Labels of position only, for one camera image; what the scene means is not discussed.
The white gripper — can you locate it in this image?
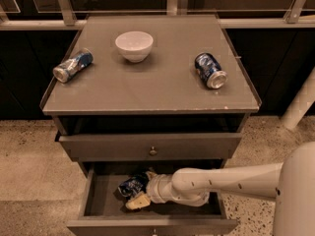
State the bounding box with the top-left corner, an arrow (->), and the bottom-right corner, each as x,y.
126,171 -> 175,210

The blue chip bag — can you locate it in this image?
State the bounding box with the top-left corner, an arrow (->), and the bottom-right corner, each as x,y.
118,171 -> 151,199

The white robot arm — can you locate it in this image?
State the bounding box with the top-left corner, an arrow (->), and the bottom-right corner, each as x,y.
126,142 -> 315,236

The brass top drawer knob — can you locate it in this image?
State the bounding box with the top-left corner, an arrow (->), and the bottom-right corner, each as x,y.
149,147 -> 158,156

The brass drawer knob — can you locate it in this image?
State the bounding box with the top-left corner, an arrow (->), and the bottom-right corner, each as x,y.
149,147 -> 158,156
152,229 -> 158,236

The brass middle drawer knob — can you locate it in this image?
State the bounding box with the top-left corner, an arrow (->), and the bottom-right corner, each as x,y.
152,229 -> 158,236

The grey open middle drawer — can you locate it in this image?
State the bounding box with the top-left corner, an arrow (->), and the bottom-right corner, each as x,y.
67,161 -> 237,236

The grey top drawer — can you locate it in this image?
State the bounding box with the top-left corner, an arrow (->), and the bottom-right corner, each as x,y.
59,133 -> 242,161

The blue soda can right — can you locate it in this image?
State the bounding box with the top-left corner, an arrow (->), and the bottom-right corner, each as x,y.
195,53 -> 227,89

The white ceramic bowl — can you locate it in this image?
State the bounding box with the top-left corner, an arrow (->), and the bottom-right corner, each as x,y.
115,31 -> 154,63

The crushed blue can left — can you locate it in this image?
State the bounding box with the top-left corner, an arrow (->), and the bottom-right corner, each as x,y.
53,48 -> 94,84

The metal window railing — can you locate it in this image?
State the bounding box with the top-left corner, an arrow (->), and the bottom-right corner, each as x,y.
0,0 -> 315,30

